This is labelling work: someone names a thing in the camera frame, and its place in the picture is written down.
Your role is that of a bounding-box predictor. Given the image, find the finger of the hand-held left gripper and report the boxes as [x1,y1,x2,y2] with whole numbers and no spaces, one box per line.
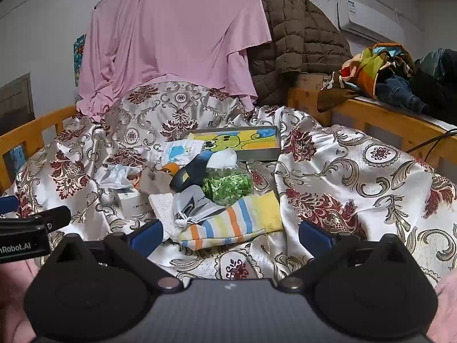
[0,196,19,217]
[0,206,72,232]

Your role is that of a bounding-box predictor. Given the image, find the cardboard box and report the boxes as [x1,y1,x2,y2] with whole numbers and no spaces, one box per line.
[294,73,334,91]

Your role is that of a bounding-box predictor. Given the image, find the pink bed sheet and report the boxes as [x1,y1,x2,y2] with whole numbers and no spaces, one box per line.
[77,0,277,122]

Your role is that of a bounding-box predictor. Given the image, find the brown quilted jacket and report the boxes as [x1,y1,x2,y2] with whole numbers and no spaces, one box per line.
[246,0,354,108]

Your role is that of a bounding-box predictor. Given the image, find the light grey sock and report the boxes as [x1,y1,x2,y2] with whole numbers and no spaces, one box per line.
[172,186,229,229]

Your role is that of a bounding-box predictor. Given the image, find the grey framed wall panel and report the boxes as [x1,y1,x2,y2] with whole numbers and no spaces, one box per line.
[0,72,35,125]

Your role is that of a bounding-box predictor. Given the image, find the pink fleece clothing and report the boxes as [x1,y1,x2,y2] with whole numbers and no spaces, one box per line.
[434,272,457,343]
[0,255,41,343]

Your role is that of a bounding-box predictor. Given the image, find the pastel striped sock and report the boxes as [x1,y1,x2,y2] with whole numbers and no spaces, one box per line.
[178,190,284,251]

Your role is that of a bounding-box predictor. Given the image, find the wooden bed frame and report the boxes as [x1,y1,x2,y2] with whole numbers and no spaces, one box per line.
[287,87,457,172]

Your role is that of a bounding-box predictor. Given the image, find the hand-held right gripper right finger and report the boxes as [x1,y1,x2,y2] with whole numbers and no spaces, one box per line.
[278,220,418,292]

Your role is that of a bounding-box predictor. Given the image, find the dark jacket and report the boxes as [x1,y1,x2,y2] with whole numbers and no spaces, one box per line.
[410,48,457,122]

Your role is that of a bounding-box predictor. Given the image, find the navy blue sock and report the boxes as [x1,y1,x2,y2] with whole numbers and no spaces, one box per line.
[169,150,215,192]

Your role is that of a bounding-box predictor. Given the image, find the floral satin blanket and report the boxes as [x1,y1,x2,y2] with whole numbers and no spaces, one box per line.
[0,81,457,286]

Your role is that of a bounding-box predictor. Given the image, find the white foam sheet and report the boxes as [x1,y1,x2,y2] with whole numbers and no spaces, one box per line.
[148,193,186,242]

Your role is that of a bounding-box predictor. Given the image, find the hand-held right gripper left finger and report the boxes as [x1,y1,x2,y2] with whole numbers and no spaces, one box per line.
[46,219,181,292]

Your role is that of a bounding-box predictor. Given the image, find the blue jeans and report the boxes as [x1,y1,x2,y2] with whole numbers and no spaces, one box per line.
[375,75,429,113]

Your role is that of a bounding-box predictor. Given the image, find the brown grey sock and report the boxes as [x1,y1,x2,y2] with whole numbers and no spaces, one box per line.
[139,168,175,195]

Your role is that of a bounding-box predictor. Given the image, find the white cartoon print cloth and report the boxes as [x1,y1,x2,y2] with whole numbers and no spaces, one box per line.
[161,140,208,167]

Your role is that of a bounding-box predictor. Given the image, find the bag of green plastic leaves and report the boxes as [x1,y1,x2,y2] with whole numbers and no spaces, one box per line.
[202,150,252,206]

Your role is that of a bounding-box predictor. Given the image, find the black cable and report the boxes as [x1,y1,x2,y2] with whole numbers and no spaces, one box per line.
[407,129,457,152]

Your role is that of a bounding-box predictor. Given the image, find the white teal wipes packet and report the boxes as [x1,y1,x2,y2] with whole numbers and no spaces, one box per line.
[95,164,141,190]

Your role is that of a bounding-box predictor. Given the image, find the white and orange carton box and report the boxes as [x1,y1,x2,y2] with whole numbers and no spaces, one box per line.
[113,189,152,215]

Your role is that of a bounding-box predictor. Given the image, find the wooden bed guard rail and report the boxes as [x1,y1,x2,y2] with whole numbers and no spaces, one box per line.
[0,105,77,194]

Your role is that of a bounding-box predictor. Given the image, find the cartoon printed metal box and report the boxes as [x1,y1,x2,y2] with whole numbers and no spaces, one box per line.
[186,126,282,162]

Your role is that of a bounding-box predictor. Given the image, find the teal patterned wall poster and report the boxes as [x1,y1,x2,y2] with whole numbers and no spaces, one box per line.
[73,34,87,87]

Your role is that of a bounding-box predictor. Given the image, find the white air conditioner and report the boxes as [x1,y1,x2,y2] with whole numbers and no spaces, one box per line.
[336,1,406,45]

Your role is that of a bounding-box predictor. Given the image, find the colourful patchwork cloth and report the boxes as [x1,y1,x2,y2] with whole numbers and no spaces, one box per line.
[341,43,416,101]

